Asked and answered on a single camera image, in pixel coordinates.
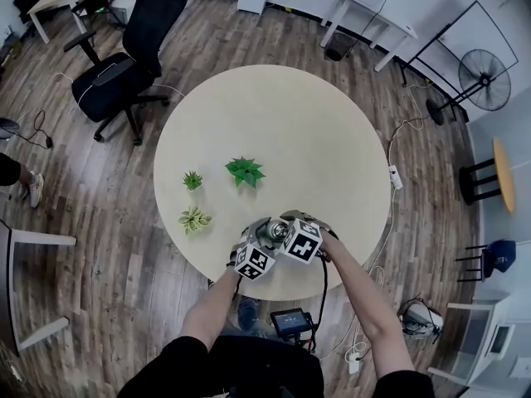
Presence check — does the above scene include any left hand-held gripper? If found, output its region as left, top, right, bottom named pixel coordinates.
left=234, top=217, right=277, bottom=281

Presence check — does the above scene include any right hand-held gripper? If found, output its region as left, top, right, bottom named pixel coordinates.
left=278, top=209, right=339, bottom=265

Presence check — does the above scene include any silver metal lid with ring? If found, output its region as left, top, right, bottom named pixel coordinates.
left=265, top=220, right=290, bottom=240

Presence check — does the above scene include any person's left forearm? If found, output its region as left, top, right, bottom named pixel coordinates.
left=178, top=263, right=242, bottom=350

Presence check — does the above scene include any person's right forearm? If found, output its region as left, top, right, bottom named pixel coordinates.
left=326, top=250, right=416, bottom=383

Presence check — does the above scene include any person's right hand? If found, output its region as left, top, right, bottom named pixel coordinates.
left=318, top=235, right=346, bottom=264

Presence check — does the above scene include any variegated pale-leaf potted plant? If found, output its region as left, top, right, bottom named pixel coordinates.
left=178, top=205, right=213, bottom=235

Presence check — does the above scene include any broad-leaf green potted plant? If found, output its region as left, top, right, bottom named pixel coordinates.
left=224, top=156, right=266, bottom=189

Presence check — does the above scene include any small spiky potted plant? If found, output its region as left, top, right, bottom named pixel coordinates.
left=183, top=170, right=205, bottom=192

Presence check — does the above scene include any beige round table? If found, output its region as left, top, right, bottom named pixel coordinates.
left=153, top=64, right=393, bottom=302

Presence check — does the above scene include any small black chest monitor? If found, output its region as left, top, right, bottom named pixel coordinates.
left=270, top=308, right=315, bottom=340

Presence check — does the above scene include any person's black clothing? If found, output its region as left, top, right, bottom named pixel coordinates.
left=118, top=332, right=436, bottom=398

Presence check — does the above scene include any grey head-mounted device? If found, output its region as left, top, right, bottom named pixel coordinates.
left=397, top=298, right=444, bottom=344

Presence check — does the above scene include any black mesh trash bin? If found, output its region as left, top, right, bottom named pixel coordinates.
left=324, top=31, right=358, bottom=62

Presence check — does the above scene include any black chair with blue cloth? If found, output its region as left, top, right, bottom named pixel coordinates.
left=455, top=238, right=518, bottom=284

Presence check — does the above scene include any yellow round side table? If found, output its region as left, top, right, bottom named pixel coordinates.
left=458, top=137, right=516, bottom=214

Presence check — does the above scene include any white side table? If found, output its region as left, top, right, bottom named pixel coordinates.
left=319, top=0, right=419, bottom=73

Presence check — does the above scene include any black office chair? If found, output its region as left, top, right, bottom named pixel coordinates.
left=63, top=0, right=190, bottom=147

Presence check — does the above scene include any black standing fan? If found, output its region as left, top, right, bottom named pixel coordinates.
left=425, top=48, right=512, bottom=127

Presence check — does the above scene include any dark table with white legs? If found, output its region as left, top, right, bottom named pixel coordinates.
left=0, top=220, right=78, bottom=357

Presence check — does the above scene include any black-framed rolling whiteboard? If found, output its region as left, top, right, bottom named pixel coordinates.
left=393, top=0, right=519, bottom=123

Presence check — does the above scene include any white box cabinet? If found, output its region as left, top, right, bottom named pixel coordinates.
left=110, top=0, right=134, bottom=23

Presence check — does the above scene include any black desktop computer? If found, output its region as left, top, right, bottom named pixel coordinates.
left=72, top=0, right=118, bottom=21

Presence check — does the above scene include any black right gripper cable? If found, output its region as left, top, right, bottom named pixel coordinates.
left=311, top=254, right=329, bottom=350

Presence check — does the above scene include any thin white charging cable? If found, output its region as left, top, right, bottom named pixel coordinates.
left=51, top=61, right=186, bottom=108

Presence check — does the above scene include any black floor cable with adapter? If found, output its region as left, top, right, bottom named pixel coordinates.
left=16, top=109, right=55, bottom=150

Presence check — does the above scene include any white frame table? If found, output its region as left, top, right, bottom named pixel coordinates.
left=426, top=291, right=531, bottom=389

